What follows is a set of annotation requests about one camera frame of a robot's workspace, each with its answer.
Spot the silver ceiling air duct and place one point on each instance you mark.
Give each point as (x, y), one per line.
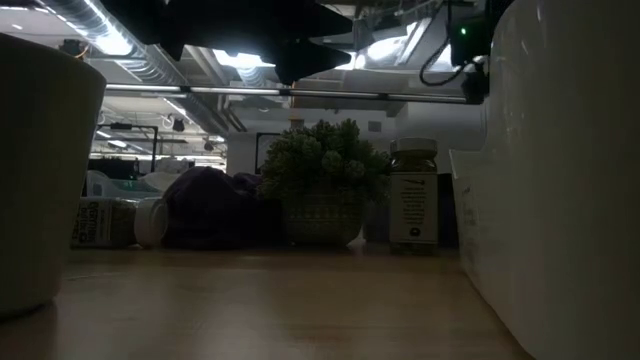
(150, 67)

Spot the white plastic bag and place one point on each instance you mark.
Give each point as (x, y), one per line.
(156, 181)

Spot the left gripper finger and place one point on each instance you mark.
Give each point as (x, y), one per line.
(305, 62)
(327, 24)

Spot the purple cloth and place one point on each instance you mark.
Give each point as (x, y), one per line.
(215, 210)

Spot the black frame stand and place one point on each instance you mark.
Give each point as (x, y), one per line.
(155, 147)

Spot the grey plastic bin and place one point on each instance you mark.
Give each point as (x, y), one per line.
(45, 175)

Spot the white plastic bin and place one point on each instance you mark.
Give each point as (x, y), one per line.
(550, 200)

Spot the black-framed panel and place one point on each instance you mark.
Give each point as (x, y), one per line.
(267, 150)

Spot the long horizontal metal bar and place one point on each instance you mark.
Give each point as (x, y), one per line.
(240, 91)

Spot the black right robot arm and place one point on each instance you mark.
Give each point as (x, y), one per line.
(470, 45)

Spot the artificial succulent plant in pot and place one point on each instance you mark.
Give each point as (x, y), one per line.
(325, 170)

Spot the glass spice jar white cap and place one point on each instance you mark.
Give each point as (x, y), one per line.
(107, 222)

